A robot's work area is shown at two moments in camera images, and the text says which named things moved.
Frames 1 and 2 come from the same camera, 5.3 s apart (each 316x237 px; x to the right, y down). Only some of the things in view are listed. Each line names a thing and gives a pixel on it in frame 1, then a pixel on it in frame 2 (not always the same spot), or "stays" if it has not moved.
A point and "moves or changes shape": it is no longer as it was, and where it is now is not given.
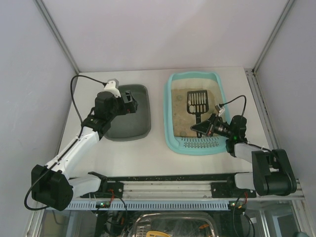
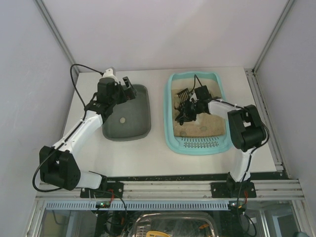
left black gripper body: x=129 y=100 -> x=128 y=89
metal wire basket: x=177 y=224 stays
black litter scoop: x=197 y=103 moves or changes shape
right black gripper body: x=211 y=126 -> x=187 y=108
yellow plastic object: x=153 y=233 stays
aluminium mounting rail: x=190 y=190 stays
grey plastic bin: x=133 y=126 stays
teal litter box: x=179 y=138 stays
